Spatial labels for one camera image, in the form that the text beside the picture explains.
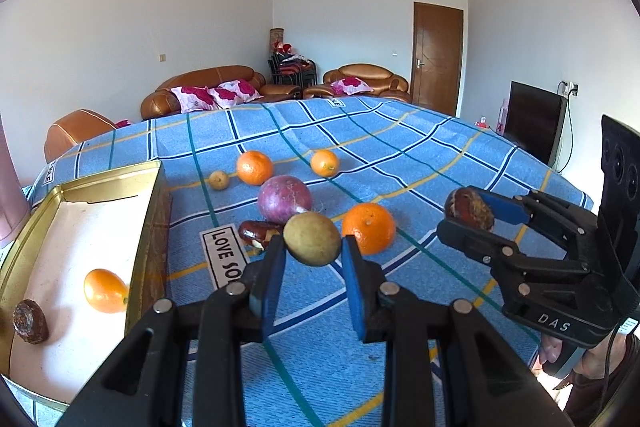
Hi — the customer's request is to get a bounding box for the small oval orange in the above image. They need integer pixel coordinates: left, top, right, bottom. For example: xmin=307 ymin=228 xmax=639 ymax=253
xmin=83 ymin=268 xmax=130 ymax=314

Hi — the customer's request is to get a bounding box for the gold tin box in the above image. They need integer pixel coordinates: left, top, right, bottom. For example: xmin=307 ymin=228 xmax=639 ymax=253
xmin=0 ymin=160 xmax=173 ymax=413

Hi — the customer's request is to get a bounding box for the brown leather sofa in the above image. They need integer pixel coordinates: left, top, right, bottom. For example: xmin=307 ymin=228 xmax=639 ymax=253
xmin=140 ymin=66 xmax=303 ymax=120

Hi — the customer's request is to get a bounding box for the black power cable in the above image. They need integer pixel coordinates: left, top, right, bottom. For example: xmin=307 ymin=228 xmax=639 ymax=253
xmin=556 ymin=81 xmax=576 ymax=174

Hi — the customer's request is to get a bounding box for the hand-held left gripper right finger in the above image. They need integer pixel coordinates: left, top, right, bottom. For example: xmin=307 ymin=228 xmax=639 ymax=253
xmin=340 ymin=234 xmax=573 ymax=427

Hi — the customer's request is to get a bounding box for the blue plaid tablecloth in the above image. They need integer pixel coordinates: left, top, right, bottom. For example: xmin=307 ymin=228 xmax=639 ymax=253
xmin=20 ymin=94 xmax=596 ymax=427

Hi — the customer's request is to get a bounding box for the stack of dark chairs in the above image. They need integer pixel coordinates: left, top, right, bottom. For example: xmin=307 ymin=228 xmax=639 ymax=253
xmin=268 ymin=50 xmax=318 ymax=89

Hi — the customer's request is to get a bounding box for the pink plastic jug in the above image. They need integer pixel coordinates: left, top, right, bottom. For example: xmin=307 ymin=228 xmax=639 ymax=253
xmin=0 ymin=112 xmax=33 ymax=248

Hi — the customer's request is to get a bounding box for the brown wooden door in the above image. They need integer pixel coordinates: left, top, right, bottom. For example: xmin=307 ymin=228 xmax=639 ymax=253
xmin=411 ymin=1 xmax=465 ymax=118

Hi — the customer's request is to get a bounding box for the person's right hand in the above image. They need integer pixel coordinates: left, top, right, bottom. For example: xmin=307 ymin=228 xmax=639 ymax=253
xmin=537 ymin=334 xmax=571 ymax=378

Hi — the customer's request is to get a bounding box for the large orange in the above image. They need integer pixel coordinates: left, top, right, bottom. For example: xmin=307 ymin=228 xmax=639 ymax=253
xmin=341 ymin=202 xmax=397 ymax=256

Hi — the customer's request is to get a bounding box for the purple round radish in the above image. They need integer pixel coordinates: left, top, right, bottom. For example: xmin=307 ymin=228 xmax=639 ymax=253
xmin=257 ymin=175 xmax=323 ymax=224

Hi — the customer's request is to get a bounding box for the person's right forearm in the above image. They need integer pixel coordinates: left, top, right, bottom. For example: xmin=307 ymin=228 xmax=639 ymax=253
xmin=565 ymin=332 xmax=640 ymax=427

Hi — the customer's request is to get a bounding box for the black television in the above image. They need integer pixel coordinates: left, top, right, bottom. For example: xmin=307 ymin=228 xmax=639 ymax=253
xmin=502 ymin=80 xmax=568 ymax=168

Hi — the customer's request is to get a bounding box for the dark red date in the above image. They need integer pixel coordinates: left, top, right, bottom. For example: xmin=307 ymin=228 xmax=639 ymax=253
xmin=238 ymin=220 xmax=283 ymax=253

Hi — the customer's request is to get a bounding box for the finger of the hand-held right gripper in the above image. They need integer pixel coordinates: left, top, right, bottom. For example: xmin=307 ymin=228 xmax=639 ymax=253
xmin=480 ymin=190 xmax=599 ymax=259
xmin=437 ymin=219 xmax=592 ymax=304

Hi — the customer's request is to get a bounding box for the yellowish brown round fruit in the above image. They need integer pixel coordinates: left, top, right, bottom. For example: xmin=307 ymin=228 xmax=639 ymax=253
xmin=283 ymin=212 xmax=342 ymax=267

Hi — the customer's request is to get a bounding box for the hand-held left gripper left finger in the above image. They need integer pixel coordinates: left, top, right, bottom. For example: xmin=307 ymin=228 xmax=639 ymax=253
xmin=55 ymin=234 xmax=287 ymax=427

